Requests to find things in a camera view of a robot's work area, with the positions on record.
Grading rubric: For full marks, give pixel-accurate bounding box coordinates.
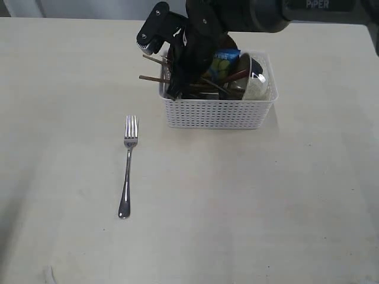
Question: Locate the white bowl dark rim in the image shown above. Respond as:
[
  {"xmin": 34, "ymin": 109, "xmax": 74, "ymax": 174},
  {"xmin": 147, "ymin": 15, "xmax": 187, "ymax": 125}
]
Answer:
[{"xmin": 227, "ymin": 53, "xmax": 269, "ymax": 101}]

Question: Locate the reddish brown wooden spoon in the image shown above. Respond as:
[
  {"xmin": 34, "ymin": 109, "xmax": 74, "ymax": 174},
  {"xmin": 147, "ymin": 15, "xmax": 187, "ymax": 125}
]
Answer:
[{"xmin": 219, "ymin": 69, "xmax": 249, "ymax": 85}]

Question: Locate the shiny metal container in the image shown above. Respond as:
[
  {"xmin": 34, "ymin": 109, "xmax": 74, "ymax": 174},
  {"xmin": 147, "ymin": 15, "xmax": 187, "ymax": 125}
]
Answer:
[{"xmin": 181, "ymin": 92, "xmax": 219, "ymax": 100}]

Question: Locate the upper wooden chopstick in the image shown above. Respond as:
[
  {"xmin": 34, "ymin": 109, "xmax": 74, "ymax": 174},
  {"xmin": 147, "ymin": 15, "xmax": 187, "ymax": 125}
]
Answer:
[{"xmin": 142, "ymin": 54, "xmax": 170, "ymax": 66}]

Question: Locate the white perforated plastic basket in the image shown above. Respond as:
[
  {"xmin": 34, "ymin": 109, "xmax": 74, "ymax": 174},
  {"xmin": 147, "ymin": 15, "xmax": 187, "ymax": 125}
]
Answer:
[{"xmin": 159, "ymin": 50, "xmax": 278, "ymax": 129}]

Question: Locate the silver metal fork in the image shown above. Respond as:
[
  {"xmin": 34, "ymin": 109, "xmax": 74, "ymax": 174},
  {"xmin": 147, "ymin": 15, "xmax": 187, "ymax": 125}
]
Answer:
[{"xmin": 118, "ymin": 115, "xmax": 139, "ymax": 219}]

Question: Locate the brown round plate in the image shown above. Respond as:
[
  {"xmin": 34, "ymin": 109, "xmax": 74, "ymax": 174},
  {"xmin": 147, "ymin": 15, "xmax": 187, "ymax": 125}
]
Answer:
[{"xmin": 162, "ymin": 35, "xmax": 238, "ymax": 70}]

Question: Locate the blue chips bag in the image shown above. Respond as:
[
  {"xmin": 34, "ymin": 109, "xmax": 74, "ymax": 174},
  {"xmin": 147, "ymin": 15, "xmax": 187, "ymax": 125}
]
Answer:
[{"xmin": 204, "ymin": 49, "xmax": 240, "ymax": 81}]

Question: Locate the lower wooden chopstick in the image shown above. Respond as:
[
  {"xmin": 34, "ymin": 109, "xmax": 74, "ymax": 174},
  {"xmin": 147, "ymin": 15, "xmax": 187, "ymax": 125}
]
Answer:
[{"xmin": 139, "ymin": 75, "xmax": 170, "ymax": 83}]

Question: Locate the wooden chopstick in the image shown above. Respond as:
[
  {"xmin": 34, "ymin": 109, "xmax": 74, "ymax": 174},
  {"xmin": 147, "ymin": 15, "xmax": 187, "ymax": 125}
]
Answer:
[
  {"xmin": 139, "ymin": 75, "xmax": 170, "ymax": 83},
  {"xmin": 142, "ymin": 54, "xmax": 170, "ymax": 66}
]

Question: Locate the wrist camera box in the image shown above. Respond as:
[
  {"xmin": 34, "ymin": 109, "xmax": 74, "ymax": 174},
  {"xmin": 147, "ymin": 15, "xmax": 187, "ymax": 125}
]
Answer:
[{"xmin": 136, "ymin": 1, "xmax": 188, "ymax": 56}]

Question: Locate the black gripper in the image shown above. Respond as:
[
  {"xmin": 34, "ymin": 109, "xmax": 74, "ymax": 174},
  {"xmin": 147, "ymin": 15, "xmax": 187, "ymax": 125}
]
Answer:
[{"xmin": 166, "ymin": 1, "xmax": 227, "ymax": 100}]

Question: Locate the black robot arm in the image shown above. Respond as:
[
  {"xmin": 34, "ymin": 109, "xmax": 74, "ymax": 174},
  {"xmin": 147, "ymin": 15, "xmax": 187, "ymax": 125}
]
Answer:
[{"xmin": 167, "ymin": 0, "xmax": 378, "ymax": 99}]

